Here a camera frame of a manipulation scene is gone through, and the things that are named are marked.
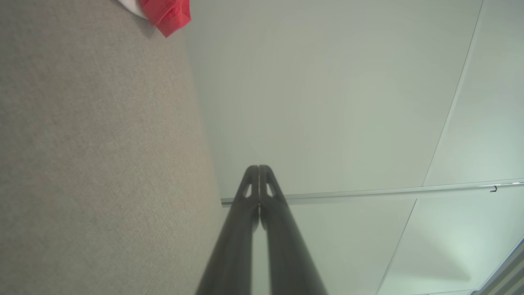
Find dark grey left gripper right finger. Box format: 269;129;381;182
259;165;328;295

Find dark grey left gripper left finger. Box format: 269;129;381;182
196;165;260;295

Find red shorts with white stripe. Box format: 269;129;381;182
118;0;192;38

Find grey fabric sofa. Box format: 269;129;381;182
0;0;224;295

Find aluminium partition rail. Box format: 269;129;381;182
221;179;524;208

